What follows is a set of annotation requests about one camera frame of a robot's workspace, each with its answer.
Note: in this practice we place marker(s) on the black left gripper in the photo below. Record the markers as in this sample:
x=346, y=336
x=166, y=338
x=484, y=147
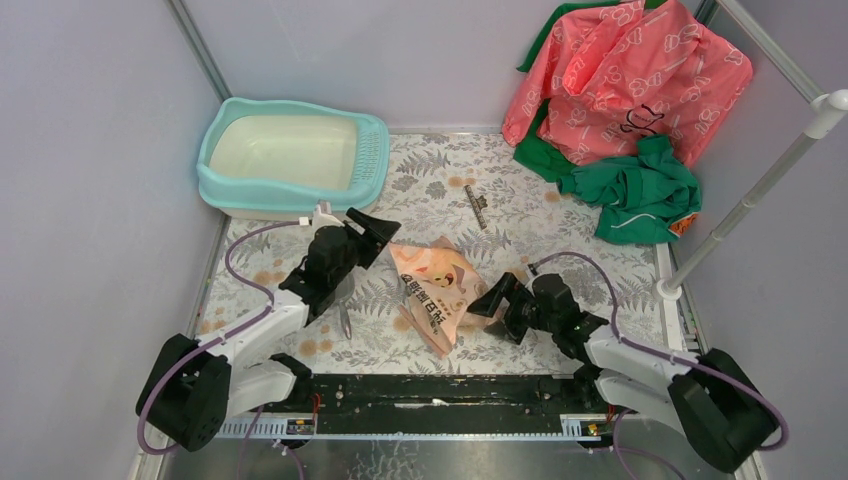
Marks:
x=382, y=230

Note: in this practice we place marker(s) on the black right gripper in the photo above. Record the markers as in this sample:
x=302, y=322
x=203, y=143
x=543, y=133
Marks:
x=487, y=303

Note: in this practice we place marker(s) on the silver metal scoop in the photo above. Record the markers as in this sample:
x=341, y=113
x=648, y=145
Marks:
x=342, y=295

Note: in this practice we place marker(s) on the pink cat litter bag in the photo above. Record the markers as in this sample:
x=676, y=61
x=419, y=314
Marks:
x=440, y=285

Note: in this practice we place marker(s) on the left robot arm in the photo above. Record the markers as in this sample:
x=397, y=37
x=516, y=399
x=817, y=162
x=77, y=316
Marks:
x=196, y=384

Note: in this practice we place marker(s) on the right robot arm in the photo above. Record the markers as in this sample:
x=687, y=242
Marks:
x=706, y=398

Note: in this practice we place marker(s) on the teal litter box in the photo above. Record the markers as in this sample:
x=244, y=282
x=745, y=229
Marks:
x=275, y=160

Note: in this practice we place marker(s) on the floral patterned table mat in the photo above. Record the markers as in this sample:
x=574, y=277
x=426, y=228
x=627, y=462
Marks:
x=528, y=220

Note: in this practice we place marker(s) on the green cloth garment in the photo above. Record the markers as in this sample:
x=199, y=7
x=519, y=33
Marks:
x=646, y=198

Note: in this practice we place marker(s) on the pink printed garment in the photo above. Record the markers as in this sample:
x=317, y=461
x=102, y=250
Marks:
x=607, y=76

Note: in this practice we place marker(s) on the white pipe rack stand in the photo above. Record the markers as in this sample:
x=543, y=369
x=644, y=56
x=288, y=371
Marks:
x=829, y=109

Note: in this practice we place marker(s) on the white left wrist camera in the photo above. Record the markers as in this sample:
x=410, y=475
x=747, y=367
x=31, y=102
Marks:
x=322, y=216

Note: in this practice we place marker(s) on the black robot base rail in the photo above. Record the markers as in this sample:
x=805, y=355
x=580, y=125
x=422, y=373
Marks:
x=444, y=405

